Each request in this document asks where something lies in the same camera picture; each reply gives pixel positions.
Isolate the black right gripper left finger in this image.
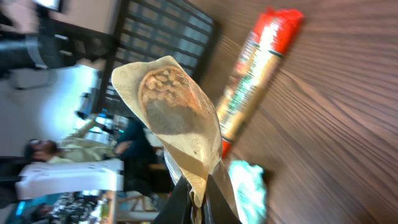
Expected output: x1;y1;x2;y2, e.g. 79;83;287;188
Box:
154;177;192;224

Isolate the seated person in background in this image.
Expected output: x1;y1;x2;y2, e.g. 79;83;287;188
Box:
23;119;116;164

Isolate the clear plastic pouch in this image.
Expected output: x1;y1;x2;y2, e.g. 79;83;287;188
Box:
111;56;239;223

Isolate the white background table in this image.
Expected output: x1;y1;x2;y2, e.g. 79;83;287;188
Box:
16;159;124;200

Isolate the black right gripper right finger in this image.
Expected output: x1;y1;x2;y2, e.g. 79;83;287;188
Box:
201;175;241;224

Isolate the orange spaghetti packet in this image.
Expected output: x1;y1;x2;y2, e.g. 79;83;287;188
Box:
217;7;303;157

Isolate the teal snack wrapper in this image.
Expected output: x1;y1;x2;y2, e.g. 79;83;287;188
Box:
228;160;267;224

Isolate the grey plastic mesh basket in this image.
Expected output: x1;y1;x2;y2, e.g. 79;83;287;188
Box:
91;0;221;117

